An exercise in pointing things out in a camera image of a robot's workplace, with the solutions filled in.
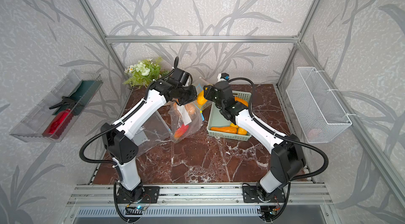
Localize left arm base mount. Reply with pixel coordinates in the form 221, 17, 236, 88
116, 185, 160, 204

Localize yellow mango front right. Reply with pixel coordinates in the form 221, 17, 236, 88
237, 127, 248, 135

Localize green book in tray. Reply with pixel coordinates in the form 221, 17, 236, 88
53, 80, 102, 116

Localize large orange mango basket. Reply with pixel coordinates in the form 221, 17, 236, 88
234, 97, 249, 107

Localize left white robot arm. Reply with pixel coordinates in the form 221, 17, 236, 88
79, 58, 197, 202

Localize clear zip-top bag blue zipper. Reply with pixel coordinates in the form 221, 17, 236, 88
169, 100, 204, 143

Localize orange yellow mango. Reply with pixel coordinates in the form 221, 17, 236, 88
197, 91, 207, 106

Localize clear wall-mounted tray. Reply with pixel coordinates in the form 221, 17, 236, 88
9, 70, 103, 143

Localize potted white flower plant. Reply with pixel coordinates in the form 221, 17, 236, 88
123, 57, 170, 88

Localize green plastic basket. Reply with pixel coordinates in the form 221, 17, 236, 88
207, 90, 253, 142

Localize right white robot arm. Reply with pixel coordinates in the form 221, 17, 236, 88
203, 73, 329, 203

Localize red black pruning shears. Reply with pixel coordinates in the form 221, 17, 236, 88
42, 96, 77, 139

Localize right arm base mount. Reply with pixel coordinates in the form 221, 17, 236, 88
242, 183, 286, 204

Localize red mango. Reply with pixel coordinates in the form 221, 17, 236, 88
174, 125, 189, 140

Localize white wire mesh basket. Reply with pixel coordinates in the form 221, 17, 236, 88
286, 67, 352, 144

